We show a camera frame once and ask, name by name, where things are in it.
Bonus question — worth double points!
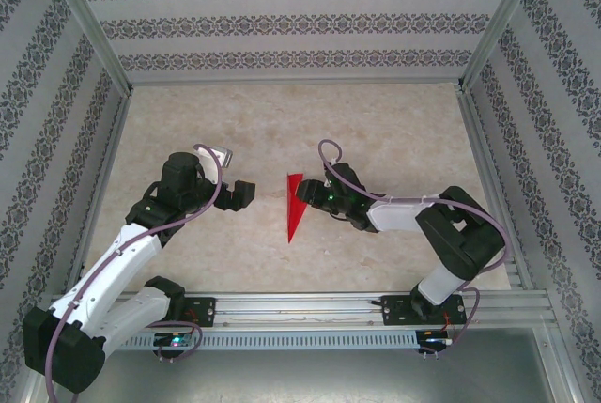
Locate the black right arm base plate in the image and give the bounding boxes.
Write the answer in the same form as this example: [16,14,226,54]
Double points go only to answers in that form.
[382,294,469,328]

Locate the aluminium mounting rail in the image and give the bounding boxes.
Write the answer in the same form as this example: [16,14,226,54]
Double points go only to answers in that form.
[46,292,555,330]

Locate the aluminium left side rail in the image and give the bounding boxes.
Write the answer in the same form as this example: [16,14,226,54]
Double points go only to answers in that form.
[63,92,133,294]

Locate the aluminium back rail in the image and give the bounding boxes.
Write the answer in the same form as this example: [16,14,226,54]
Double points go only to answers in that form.
[127,74,465,86]

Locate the aluminium left frame post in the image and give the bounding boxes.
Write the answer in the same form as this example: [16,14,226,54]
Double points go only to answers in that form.
[37,0,135,95]

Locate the aluminium right frame post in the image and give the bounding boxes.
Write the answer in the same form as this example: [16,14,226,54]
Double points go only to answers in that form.
[457,0,549,94]

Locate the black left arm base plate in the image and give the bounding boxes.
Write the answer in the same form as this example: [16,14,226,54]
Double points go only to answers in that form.
[176,297,218,329]

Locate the aluminium frame post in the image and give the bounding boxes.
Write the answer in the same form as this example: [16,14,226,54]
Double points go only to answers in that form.
[37,0,135,95]
[457,0,549,94]

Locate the red square paper sheet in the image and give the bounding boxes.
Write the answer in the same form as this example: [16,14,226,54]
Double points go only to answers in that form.
[285,171,310,244]

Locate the grey slotted cable duct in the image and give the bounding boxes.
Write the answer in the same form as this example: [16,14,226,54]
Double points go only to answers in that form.
[112,331,420,350]

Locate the aluminium right side rail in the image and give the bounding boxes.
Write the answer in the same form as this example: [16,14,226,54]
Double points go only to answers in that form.
[457,90,534,290]

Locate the grey metal panel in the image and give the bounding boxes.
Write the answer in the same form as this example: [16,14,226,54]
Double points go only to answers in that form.
[27,349,578,403]

